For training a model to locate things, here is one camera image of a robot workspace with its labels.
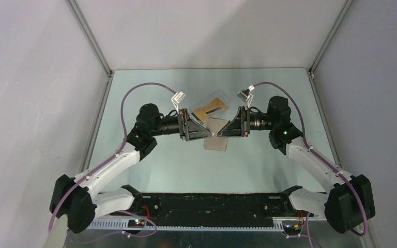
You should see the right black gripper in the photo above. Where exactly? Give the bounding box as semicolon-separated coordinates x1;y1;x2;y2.
218;106;276;137

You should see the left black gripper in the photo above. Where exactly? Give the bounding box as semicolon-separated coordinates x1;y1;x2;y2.
150;109;211;141

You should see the grey card holder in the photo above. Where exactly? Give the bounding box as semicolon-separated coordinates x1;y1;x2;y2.
204;118;229;152

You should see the clear plastic card box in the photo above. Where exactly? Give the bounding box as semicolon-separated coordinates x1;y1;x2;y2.
189;89;231;126

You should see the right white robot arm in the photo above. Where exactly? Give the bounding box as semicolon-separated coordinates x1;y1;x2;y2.
218;96;376;234

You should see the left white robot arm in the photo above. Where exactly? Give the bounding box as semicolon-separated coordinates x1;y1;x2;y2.
49;103;212;234

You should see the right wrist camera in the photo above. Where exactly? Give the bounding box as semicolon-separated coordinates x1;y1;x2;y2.
237;85;255;108

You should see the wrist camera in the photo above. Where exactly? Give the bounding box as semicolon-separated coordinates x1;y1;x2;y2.
237;85;255;108
171;91;186;113

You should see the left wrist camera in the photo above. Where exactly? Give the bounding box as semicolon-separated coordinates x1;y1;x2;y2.
171;91;186;113

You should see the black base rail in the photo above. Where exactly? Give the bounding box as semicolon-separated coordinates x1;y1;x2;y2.
129;192;303;226

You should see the grey cable duct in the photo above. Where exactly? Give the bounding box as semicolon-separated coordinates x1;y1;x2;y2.
87;218;284;231

